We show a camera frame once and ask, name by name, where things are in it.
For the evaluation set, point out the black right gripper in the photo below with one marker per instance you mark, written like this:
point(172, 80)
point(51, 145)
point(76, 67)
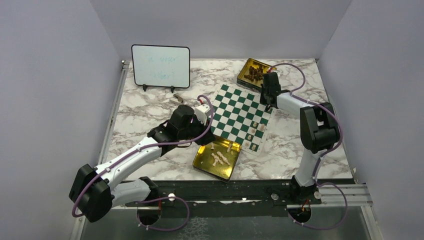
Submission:
point(262, 99)

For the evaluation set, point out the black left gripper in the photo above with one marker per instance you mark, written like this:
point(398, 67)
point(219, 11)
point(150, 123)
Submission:
point(208, 138)

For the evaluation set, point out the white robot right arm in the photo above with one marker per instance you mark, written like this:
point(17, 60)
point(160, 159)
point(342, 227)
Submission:
point(319, 132)

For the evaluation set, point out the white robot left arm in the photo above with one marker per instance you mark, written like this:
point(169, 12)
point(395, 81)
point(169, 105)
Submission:
point(126, 165)

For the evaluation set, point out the pile of dark chess pieces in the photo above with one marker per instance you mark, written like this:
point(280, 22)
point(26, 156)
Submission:
point(255, 74)

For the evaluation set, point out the gold tin dark pieces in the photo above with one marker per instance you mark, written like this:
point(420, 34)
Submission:
point(240, 80)

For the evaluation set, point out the green white chess board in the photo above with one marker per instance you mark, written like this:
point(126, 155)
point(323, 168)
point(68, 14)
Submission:
point(235, 110)

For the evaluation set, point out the gold tin white pieces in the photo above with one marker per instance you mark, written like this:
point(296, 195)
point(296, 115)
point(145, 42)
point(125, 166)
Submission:
point(203, 160)

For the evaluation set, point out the small tan clip object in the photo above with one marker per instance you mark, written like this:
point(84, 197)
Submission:
point(177, 99)

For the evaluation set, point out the small whiteboard on stand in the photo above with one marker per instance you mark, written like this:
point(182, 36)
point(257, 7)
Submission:
point(161, 66)

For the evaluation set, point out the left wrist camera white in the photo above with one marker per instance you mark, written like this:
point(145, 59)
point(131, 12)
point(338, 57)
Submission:
point(202, 113)

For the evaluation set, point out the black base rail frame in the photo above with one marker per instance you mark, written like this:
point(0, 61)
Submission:
point(214, 198)

